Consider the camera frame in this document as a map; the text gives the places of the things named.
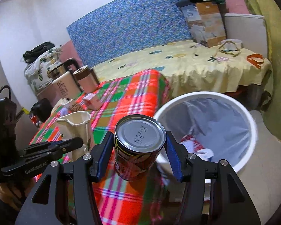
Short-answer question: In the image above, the white paper cup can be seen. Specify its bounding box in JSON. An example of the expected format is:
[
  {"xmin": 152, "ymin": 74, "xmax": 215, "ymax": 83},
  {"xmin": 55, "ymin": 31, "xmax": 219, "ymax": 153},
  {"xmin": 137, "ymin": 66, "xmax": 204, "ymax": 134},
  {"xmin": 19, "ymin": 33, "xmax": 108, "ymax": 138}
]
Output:
[{"xmin": 60, "ymin": 98, "xmax": 76, "ymax": 109}]

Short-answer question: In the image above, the brown snack wrapper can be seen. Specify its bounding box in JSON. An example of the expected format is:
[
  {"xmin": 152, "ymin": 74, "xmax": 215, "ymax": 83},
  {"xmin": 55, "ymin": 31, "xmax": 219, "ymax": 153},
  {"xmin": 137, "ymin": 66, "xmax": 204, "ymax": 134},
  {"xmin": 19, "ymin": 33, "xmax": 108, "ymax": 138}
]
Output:
[{"xmin": 69, "ymin": 103, "xmax": 85, "ymax": 113}]

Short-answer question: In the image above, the yellow-green curtain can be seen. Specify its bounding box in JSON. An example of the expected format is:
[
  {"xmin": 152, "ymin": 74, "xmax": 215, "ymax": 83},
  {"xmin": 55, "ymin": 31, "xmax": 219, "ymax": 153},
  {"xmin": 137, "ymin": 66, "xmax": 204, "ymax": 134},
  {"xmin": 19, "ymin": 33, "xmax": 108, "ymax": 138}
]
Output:
[{"xmin": 231, "ymin": 0, "xmax": 281, "ymax": 141}]

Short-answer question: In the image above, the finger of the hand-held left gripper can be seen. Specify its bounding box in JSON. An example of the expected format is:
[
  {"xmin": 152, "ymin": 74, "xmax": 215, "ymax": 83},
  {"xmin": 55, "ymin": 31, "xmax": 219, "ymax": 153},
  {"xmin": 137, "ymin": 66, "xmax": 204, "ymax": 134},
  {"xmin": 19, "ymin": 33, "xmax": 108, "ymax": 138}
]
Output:
[
  {"xmin": 21, "ymin": 139, "xmax": 65, "ymax": 154},
  {"xmin": 46, "ymin": 137, "xmax": 85, "ymax": 158}
]

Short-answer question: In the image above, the person's left hand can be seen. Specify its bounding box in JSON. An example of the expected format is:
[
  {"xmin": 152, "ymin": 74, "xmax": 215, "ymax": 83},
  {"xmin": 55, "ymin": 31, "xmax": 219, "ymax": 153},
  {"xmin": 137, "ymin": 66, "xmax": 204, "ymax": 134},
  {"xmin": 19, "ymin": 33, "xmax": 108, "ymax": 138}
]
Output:
[{"xmin": 0, "ymin": 180, "xmax": 27, "ymax": 210}]

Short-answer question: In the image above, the pink storage box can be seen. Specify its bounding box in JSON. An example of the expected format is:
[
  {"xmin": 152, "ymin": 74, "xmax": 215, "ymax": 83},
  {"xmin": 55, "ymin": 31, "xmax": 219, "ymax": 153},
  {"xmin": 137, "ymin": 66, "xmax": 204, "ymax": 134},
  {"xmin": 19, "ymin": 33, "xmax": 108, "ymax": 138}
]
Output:
[{"xmin": 36, "ymin": 84, "xmax": 59, "ymax": 104}]

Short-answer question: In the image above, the clear plastic container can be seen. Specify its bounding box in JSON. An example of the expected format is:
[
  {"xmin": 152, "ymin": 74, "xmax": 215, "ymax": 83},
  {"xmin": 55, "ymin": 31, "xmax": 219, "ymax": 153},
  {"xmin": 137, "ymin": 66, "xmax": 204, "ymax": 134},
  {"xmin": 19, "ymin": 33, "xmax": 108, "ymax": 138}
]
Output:
[{"xmin": 221, "ymin": 39, "xmax": 243, "ymax": 52}]

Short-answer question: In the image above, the pineapple print bag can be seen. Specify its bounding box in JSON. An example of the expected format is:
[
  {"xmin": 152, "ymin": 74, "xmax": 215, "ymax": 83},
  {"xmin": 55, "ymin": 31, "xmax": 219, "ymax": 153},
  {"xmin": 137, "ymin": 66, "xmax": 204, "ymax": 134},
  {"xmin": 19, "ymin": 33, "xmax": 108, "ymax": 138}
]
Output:
[{"xmin": 23, "ymin": 46, "xmax": 63, "ymax": 92}]

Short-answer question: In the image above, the blue patterned mattress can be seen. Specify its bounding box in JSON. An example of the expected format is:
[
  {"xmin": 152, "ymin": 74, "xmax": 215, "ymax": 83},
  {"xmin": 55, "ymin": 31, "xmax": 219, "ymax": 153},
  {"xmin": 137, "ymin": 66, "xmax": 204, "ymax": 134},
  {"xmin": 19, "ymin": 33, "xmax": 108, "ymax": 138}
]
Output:
[{"xmin": 66, "ymin": 0, "xmax": 200, "ymax": 64}]

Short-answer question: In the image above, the plaid tablecloth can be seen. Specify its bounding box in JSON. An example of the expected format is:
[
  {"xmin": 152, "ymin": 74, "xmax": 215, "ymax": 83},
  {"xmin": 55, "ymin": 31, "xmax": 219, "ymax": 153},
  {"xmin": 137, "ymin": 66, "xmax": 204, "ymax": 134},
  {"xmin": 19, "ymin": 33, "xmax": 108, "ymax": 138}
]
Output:
[{"xmin": 29, "ymin": 69, "xmax": 188, "ymax": 225}]

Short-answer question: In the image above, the black cable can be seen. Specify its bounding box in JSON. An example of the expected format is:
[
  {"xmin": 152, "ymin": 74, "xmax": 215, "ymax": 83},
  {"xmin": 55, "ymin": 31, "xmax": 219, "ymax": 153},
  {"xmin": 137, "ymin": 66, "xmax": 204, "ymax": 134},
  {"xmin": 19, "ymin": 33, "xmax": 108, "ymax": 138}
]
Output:
[{"xmin": 0, "ymin": 85, "xmax": 13, "ymax": 102}]

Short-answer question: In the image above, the cream canvas bag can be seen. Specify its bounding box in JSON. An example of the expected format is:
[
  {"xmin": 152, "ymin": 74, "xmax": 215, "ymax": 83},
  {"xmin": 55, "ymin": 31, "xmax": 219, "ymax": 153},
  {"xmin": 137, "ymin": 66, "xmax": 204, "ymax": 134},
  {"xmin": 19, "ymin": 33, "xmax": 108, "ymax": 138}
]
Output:
[{"xmin": 56, "ymin": 111, "xmax": 93, "ymax": 161}]

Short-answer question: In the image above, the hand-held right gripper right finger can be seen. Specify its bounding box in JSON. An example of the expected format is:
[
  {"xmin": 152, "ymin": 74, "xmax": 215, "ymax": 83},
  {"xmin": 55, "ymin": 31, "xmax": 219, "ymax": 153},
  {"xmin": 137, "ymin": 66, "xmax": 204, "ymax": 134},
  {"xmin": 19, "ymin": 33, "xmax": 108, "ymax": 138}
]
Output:
[{"xmin": 166, "ymin": 131, "xmax": 260, "ymax": 225}]

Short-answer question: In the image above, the white board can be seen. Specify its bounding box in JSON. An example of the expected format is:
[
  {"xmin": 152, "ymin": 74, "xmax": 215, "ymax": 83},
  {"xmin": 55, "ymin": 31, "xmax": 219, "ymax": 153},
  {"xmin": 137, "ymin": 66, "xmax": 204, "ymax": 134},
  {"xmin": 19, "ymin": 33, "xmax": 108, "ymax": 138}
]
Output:
[{"xmin": 223, "ymin": 13, "xmax": 269, "ymax": 59}]

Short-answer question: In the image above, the red drink can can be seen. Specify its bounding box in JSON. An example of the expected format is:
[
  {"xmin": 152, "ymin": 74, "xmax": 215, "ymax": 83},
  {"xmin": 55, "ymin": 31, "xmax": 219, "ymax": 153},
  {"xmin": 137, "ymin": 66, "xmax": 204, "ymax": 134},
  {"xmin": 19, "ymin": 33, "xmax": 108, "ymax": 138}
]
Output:
[{"xmin": 179, "ymin": 134, "xmax": 214, "ymax": 160}]

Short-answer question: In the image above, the yellow printed bed sheet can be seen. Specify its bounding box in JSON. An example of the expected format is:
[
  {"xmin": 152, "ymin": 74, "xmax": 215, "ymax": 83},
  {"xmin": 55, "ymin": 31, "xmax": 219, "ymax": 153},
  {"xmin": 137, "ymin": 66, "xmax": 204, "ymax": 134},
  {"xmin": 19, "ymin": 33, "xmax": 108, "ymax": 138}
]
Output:
[{"xmin": 91, "ymin": 39, "xmax": 274, "ymax": 100}]

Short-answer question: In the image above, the cardboard quilt box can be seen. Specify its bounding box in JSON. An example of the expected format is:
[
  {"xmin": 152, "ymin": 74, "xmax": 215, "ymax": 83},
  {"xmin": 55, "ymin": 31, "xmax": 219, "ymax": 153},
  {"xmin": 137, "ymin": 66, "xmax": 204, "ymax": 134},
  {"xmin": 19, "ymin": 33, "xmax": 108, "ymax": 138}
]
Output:
[{"xmin": 176, "ymin": 0, "xmax": 228, "ymax": 48}]

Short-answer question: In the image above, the white bowl with strap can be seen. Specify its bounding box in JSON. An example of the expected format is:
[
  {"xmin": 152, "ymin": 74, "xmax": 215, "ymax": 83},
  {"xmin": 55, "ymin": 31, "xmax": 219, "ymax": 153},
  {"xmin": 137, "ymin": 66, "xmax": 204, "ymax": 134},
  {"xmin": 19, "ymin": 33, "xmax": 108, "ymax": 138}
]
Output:
[{"xmin": 215, "ymin": 40, "xmax": 241, "ymax": 58}]

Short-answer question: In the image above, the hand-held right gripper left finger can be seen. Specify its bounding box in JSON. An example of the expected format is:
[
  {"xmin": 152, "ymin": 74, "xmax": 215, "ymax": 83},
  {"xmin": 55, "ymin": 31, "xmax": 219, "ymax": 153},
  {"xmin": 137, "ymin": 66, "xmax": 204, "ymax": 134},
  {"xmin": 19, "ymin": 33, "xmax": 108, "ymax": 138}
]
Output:
[{"xmin": 14, "ymin": 132, "xmax": 115, "ymax": 225}]

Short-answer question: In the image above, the orange tape roll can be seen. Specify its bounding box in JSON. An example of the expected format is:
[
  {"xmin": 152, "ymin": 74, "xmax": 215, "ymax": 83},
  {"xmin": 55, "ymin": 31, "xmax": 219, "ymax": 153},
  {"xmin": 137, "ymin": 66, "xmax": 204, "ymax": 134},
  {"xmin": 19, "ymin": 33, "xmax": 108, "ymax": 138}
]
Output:
[{"xmin": 246, "ymin": 53, "xmax": 265, "ymax": 70}]

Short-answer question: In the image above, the small pink and white box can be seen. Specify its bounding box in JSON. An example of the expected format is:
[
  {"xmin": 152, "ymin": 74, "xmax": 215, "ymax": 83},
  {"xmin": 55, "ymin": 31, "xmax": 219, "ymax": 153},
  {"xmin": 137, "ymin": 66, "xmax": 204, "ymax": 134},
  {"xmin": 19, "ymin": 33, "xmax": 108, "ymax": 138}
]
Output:
[{"xmin": 82, "ymin": 93, "xmax": 103, "ymax": 110}]

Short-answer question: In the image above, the black case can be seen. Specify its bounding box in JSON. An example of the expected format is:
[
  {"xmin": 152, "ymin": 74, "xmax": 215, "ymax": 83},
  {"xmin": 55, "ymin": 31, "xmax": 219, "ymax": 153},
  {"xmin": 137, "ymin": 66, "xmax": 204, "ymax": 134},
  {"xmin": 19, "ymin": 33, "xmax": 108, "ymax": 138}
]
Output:
[{"xmin": 30, "ymin": 98, "xmax": 51, "ymax": 129}]

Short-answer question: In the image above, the pink mug with brown lid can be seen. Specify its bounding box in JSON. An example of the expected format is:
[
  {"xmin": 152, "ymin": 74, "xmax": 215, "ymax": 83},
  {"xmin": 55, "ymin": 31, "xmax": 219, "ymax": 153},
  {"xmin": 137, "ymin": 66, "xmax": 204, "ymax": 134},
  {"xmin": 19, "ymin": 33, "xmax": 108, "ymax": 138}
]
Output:
[{"xmin": 72, "ymin": 65, "xmax": 100, "ymax": 95}]

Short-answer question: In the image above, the printed snack can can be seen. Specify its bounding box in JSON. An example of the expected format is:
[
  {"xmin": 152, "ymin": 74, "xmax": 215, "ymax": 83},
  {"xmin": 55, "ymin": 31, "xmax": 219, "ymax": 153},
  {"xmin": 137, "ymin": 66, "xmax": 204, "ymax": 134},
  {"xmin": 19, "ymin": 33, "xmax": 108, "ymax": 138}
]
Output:
[{"xmin": 114, "ymin": 114, "xmax": 167, "ymax": 181}]

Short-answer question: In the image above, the black bag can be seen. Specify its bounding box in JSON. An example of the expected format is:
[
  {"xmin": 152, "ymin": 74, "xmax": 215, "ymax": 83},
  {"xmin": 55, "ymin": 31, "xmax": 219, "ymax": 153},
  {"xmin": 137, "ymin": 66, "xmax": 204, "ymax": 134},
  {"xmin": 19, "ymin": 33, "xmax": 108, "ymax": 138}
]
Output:
[{"xmin": 23, "ymin": 41, "xmax": 56, "ymax": 64}]

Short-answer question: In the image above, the steel electric kettle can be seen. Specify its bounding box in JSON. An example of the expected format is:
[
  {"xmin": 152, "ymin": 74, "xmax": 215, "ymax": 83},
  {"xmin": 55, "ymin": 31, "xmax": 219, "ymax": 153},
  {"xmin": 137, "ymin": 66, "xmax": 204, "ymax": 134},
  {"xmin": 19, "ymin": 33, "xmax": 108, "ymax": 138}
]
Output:
[{"xmin": 48, "ymin": 58, "xmax": 78, "ymax": 81}]

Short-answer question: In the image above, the white trash bin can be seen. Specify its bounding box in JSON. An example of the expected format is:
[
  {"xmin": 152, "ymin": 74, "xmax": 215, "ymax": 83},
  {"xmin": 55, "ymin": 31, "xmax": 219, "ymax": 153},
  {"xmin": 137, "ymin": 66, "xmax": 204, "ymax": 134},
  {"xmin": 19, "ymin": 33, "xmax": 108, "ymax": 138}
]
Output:
[{"xmin": 152, "ymin": 91, "xmax": 258, "ymax": 173}]

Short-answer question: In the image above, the cream water warmer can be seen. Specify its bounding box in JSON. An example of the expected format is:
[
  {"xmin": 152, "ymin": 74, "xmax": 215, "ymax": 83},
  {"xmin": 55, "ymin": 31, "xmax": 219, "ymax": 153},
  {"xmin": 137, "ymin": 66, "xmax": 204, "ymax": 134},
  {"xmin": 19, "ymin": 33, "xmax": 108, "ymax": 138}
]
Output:
[{"xmin": 52, "ymin": 71, "xmax": 78, "ymax": 102}]

